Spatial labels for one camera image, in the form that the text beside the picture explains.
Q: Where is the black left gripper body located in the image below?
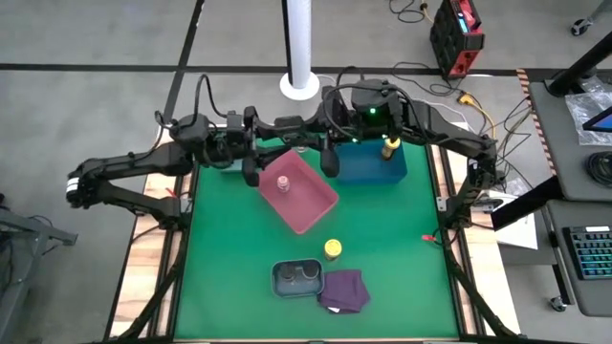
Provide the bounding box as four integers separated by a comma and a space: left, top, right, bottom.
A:
213, 105, 261, 189

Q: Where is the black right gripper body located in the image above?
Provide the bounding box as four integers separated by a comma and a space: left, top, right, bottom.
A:
320, 85, 354, 180

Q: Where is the deep blue plastic bin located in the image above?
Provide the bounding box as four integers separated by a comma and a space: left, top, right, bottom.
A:
334, 138, 409, 186

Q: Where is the pink plastic bin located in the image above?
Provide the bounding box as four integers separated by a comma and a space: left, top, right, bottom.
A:
257, 149, 340, 236

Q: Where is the white pole round base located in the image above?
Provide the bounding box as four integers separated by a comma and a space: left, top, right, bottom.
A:
279, 0, 321, 102

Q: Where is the slate blue plastic bin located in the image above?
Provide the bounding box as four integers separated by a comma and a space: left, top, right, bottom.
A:
270, 257, 326, 299

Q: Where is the purple cloth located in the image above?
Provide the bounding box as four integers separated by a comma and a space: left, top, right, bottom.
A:
317, 269, 372, 315

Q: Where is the light wooden side board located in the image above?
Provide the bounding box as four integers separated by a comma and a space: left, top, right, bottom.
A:
108, 155, 197, 339
427, 121, 522, 338

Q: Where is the red black equipment case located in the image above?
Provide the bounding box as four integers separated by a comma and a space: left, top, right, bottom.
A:
428, 0, 486, 80

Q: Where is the white paper sheet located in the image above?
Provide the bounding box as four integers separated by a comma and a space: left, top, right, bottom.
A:
492, 212, 540, 251

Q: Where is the black flat bar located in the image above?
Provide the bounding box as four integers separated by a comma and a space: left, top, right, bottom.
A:
490, 175, 566, 231

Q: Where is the clear plastic bag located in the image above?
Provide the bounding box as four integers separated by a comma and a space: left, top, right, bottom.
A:
563, 75, 612, 147

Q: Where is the black monitor pole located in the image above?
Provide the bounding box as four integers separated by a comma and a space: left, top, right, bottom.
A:
544, 29, 612, 97

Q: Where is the monitor with blue screen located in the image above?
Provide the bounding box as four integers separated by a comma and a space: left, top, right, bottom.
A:
581, 105, 612, 134

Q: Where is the backlit black keyboard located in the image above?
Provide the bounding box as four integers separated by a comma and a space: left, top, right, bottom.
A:
562, 224, 612, 282

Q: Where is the grey keyboard desk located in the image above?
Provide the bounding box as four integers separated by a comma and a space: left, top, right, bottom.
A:
544, 198, 612, 319

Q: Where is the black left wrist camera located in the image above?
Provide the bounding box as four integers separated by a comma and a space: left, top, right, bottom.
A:
225, 110, 246, 145

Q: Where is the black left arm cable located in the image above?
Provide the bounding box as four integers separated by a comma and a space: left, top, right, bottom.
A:
153, 73, 229, 126

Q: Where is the black floor cable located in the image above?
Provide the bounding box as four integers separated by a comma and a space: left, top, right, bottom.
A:
390, 60, 468, 97
387, 0, 431, 25

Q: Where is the yellow extension cable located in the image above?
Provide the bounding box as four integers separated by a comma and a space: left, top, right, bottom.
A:
455, 92, 498, 159

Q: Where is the grey metal frame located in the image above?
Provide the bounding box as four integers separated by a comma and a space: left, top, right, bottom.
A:
0, 190, 78, 344

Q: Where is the black cable coil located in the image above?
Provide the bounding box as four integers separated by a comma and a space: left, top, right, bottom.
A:
586, 150, 612, 189

